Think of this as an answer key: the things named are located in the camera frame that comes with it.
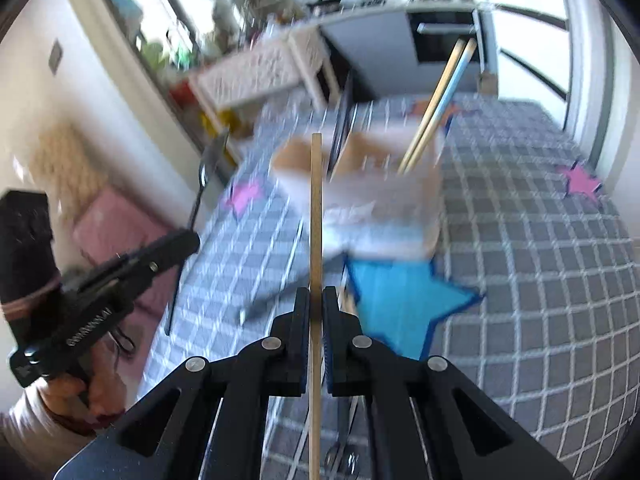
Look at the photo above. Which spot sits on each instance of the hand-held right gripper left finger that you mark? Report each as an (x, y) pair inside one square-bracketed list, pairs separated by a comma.
[(300, 340)]

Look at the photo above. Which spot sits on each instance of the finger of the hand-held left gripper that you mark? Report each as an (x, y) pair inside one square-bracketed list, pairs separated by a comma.
[(165, 250)]

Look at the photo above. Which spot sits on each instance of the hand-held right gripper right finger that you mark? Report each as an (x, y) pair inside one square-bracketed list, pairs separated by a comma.
[(332, 360)]

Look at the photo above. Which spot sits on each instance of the bamboo chopstick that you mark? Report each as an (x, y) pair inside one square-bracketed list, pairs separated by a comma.
[(437, 95), (316, 210)]

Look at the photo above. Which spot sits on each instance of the white plastic utensil holder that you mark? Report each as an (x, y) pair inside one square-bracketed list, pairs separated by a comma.
[(380, 210)]

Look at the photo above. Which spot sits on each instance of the black plastic utensil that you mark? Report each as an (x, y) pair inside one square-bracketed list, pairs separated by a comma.
[(344, 110)]

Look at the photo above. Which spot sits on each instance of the blue patterned chopstick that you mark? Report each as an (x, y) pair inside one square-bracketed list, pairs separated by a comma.
[(452, 90)]

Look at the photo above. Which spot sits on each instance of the person's left forearm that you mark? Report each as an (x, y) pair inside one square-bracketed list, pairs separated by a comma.
[(30, 440)]

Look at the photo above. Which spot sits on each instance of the person's left hand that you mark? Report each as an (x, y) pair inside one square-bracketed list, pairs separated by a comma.
[(95, 395)]

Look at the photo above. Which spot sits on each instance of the dark cloth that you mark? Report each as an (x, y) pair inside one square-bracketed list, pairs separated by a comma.
[(25, 240)]

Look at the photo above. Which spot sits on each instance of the yellow bag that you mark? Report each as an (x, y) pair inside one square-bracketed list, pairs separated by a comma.
[(215, 120)]

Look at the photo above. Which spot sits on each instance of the red basket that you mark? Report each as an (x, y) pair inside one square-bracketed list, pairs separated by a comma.
[(180, 92)]

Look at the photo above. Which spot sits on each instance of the grey checked star tablecloth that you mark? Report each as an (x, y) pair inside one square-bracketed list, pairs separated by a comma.
[(525, 310)]

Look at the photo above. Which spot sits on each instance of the white storage cart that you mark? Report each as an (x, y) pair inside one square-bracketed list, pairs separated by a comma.
[(260, 70)]

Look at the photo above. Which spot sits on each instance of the black oven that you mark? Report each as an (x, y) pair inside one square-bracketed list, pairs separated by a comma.
[(445, 35)]

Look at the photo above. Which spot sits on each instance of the grey wall switch plate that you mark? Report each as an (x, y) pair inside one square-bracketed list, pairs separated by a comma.
[(56, 55)]

